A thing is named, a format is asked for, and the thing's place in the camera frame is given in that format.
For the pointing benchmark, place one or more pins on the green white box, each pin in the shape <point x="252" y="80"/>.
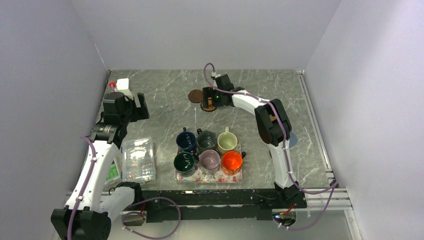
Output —
<point x="114" y="175"/>

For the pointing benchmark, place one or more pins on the lilac cup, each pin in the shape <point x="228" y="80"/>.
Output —
<point x="209" y="161"/>

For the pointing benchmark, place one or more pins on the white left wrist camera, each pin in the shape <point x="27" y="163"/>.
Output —
<point x="122" y="86"/>

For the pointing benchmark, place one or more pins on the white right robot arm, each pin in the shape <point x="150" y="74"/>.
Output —
<point x="274" y="129"/>

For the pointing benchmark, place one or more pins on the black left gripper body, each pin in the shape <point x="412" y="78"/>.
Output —
<point x="130" y="115"/>

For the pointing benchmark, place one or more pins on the dark green cup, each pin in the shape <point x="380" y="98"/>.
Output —
<point x="185" y="164"/>

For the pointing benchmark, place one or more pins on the clear plastic screw box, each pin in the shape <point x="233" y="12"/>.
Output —
<point x="138" y="160"/>

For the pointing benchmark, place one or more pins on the dark blue cup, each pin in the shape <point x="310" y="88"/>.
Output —
<point x="186" y="141"/>

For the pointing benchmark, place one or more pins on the dark wooden coaster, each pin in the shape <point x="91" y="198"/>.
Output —
<point x="196" y="96"/>

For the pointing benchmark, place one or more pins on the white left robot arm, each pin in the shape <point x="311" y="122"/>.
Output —
<point x="85" y="216"/>

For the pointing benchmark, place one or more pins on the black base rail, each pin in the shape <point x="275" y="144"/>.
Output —
<point x="171" y="205"/>

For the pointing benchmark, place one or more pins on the blue grey coaster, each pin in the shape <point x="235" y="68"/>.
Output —
<point x="293" y="140"/>

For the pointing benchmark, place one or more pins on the grey green cup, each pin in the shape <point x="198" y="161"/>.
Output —
<point x="206" y="140"/>

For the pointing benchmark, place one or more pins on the pale green cup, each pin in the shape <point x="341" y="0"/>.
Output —
<point x="226" y="141"/>

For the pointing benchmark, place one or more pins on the orange cup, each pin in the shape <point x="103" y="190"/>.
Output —
<point x="232" y="161"/>

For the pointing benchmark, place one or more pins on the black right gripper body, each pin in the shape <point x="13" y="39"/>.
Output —
<point x="217" y="99"/>

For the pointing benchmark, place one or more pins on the orange black-rimmed coaster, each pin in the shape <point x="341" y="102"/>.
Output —
<point x="207" y="109"/>

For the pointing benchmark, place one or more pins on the floral serving tray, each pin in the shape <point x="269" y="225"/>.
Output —
<point x="219" y="177"/>

